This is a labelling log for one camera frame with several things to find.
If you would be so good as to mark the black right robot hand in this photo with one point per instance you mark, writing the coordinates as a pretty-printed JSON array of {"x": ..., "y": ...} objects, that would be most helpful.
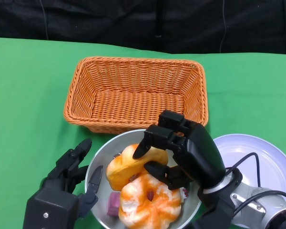
[{"x": 200, "y": 152}]

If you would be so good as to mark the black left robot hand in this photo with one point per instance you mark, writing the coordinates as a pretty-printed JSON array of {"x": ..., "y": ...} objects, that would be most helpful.
[{"x": 52, "y": 205}]

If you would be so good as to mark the pink cake slice with cherry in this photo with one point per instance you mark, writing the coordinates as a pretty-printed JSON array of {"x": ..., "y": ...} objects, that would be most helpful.
[{"x": 114, "y": 205}]

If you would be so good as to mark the pale grey-green ceramic bowl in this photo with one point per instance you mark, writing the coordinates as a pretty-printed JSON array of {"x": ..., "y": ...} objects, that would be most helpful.
[{"x": 102, "y": 157}]

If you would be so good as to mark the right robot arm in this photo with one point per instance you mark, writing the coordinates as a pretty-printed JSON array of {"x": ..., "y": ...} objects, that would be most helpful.
[{"x": 259, "y": 205}]

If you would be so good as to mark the white round plate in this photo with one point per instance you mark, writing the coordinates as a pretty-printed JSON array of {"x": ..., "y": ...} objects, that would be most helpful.
[{"x": 271, "y": 152}]

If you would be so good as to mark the orange wicker basket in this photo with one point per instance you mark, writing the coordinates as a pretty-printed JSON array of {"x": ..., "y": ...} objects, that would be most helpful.
[{"x": 133, "y": 102}]

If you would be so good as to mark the green tablecloth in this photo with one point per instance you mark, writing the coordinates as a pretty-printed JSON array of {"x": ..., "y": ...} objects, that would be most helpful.
[{"x": 26, "y": 83}]

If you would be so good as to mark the black backdrop curtain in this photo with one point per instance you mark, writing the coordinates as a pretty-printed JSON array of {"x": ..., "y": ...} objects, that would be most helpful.
[{"x": 109, "y": 19}]

